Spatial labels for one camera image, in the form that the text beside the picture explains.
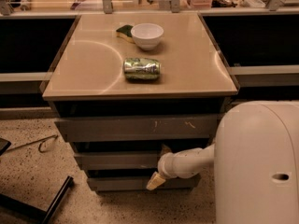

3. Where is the cable on floor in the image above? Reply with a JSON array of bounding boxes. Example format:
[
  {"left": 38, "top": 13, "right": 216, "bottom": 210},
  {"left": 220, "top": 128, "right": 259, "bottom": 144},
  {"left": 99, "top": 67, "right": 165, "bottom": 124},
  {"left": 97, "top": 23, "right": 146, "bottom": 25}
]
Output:
[{"left": 6, "top": 133, "right": 60, "bottom": 153}]

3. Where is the grey top drawer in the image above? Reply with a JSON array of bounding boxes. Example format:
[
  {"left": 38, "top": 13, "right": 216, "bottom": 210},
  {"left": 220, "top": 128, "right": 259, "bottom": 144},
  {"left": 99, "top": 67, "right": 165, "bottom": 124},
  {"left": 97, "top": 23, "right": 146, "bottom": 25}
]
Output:
[{"left": 55, "top": 114, "right": 218, "bottom": 142}]

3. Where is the green yellow sponge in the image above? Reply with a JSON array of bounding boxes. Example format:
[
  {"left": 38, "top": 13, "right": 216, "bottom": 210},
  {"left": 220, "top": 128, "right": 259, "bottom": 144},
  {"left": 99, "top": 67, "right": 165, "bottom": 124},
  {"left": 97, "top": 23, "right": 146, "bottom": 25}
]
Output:
[{"left": 116, "top": 24, "right": 135, "bottom": 43}]

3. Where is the grey bottom drawer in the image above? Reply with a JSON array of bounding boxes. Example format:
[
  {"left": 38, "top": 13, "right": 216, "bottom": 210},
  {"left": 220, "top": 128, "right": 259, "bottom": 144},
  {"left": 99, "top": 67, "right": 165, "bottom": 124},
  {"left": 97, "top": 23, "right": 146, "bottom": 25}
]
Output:
[{"left": 87, "top": 175, "right": 201, "bottom": 191}]

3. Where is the grey drawer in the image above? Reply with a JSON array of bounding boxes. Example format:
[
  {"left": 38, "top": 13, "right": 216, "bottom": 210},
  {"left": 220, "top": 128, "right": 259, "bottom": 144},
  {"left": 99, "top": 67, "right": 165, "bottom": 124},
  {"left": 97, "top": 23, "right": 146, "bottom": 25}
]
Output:
[
  {"left": 87, "top": 175, "right": 201, "bottom": 191},
  {"left": 55, "top": 114, "right": 218, "bottom": 142},
  {"left": 74, "top": 151, "right": 160, "bottom": 170}
]

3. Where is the grey drawer cabinet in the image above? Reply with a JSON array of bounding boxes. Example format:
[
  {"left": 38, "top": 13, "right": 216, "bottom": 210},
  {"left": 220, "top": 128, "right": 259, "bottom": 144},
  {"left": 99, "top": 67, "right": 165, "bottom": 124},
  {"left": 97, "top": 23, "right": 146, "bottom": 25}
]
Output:
[{"left": 42, "top": 12, "right": 238, "bottom": 192}]

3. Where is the white bowl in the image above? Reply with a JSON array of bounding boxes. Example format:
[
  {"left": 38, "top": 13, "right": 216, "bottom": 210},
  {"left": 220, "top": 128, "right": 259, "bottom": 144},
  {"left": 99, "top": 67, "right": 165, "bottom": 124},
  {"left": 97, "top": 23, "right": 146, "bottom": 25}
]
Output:
[{"left": 131, "top": 23, "right": 164, "bottom": 50}]

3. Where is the black left frame leg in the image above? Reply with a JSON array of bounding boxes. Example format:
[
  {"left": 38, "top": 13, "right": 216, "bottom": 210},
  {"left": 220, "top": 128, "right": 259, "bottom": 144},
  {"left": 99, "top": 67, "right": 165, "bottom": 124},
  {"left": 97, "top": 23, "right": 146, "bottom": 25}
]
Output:
[{"left": 0, "top": 175, "right": 75, "bottom": 224}]

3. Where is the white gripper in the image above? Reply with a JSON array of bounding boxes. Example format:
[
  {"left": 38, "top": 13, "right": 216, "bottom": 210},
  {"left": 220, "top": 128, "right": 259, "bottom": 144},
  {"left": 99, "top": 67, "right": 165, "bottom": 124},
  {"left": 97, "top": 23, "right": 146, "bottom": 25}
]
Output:
[{"left": 146, "top": 145, "right": 187, "bottom": 190}]

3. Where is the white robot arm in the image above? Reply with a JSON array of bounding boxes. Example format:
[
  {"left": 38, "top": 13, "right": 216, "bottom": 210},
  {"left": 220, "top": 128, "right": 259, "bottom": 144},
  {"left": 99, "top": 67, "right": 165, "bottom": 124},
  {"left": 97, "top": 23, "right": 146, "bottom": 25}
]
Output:
[{"left": 147, "top": 101, "right": 299, "bottom": 224}]

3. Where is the crushed green can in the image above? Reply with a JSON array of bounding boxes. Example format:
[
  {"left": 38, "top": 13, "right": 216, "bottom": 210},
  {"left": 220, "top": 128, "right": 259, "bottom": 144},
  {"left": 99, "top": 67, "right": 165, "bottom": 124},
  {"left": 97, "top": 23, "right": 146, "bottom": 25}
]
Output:
[{"left": 122, "top": 58, "right": 161, "bottom": 80}]

